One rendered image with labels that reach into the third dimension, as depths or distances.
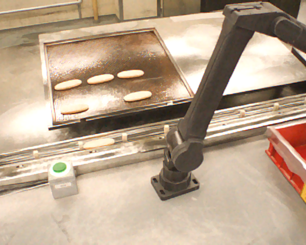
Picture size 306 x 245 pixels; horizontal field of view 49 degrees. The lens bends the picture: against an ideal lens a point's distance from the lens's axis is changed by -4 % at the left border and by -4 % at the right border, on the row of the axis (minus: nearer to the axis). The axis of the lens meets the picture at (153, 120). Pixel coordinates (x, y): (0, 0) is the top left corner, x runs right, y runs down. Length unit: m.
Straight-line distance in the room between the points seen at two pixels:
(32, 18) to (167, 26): 3.31
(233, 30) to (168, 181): 0.43
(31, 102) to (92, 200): 0.61
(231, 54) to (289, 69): 0.75
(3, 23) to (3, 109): 3.42
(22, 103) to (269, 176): 0.97
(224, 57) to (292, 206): 0.46
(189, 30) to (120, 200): 0.92
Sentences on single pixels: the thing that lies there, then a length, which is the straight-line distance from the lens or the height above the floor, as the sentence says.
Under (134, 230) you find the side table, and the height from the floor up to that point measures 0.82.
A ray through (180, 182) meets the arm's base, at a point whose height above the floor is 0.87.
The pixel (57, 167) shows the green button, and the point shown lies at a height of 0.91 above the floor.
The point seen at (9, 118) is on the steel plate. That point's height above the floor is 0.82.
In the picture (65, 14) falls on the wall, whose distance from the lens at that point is 4.77.
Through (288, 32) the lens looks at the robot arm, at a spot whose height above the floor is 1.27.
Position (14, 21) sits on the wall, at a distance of 4.80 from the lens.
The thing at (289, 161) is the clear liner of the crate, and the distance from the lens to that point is 1.01.
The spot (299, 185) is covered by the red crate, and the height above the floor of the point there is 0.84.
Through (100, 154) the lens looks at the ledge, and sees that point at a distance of 1.04.
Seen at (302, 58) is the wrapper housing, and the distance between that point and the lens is 1.58.
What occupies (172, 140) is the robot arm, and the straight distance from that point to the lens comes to 0.90.
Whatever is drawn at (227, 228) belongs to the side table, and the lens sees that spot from 0.91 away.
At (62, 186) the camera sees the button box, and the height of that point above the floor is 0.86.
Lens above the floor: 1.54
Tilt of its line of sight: 35 degrees down
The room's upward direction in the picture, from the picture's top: 2 degrees counter-clockwise
